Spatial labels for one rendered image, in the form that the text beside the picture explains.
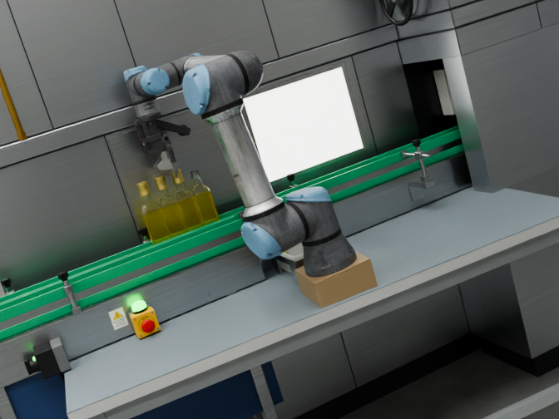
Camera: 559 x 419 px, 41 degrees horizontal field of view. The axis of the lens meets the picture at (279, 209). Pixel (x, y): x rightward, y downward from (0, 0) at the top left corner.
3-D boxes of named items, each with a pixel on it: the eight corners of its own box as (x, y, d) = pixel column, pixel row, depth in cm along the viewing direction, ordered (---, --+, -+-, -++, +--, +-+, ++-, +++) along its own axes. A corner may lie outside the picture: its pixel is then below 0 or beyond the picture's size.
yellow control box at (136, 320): (156, 325, 230) (149, 303, 229) (162, 332, 223) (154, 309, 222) (135, 334, 228) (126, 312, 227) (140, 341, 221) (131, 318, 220)
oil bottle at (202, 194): (223, 240, 255) (203, 180, 250) (227, 243, 250) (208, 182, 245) (207, 246, 253) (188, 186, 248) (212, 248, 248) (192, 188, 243)
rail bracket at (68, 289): (83, 310, 224) (68, 268, 221) (86, 316, 217) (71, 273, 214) (70, 315, 222) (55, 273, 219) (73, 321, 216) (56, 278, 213)
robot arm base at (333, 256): (366, 257, 208) (355, 224, 206) (321, 280, 203) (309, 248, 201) (339, 249, 222) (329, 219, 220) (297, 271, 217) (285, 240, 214)
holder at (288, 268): (314, 251, 258) (307, 230, 256) (349, 265, 232) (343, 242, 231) (269, 269, 252) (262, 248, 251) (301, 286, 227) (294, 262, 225)
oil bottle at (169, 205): (190, 253, 251) (170, 192, 247) (195, 255, 246) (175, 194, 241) (175, 258, 250) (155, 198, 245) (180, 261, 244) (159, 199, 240)
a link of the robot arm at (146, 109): (154, 99, 242) (159, 98, 235) (158, 112, 243) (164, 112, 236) (131, 105, 240) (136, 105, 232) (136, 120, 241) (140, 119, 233)
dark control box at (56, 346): (69, 362, 222) (59, 336, 220) (72, 370, 214) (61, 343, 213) (42, 373, 219) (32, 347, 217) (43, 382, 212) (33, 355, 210)
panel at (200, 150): (364, 150, 284) (340, 61, 277) (368, 150, 282) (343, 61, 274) (139, 233, 256) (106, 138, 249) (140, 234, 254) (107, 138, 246)
